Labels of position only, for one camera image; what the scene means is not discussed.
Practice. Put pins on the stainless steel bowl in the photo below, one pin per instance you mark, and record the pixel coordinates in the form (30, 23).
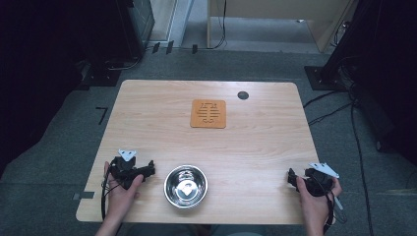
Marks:
(186, 186)

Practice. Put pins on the person's left hand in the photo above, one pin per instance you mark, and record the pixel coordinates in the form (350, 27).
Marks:
(120, 198)

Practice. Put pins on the dark equipment cabinet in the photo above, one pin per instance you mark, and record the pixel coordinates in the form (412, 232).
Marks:
(136, 26)

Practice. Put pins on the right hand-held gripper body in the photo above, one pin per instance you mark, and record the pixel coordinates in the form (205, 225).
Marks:
(317, 183)

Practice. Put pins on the light wooden cabinet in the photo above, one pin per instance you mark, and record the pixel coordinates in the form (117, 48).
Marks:
(278, 8)

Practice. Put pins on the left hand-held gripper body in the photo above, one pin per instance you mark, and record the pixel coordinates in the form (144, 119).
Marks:
(123, 168)

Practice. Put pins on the black stand base plate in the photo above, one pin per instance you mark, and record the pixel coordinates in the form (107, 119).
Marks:
(323, 78)

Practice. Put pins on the dark stand base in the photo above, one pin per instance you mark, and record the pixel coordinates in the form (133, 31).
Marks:
(103, 76)

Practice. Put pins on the person's right hand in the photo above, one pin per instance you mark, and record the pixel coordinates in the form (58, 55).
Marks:
(315, 206)

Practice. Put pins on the orange square trivet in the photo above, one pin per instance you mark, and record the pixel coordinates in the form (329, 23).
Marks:
(208, 113)

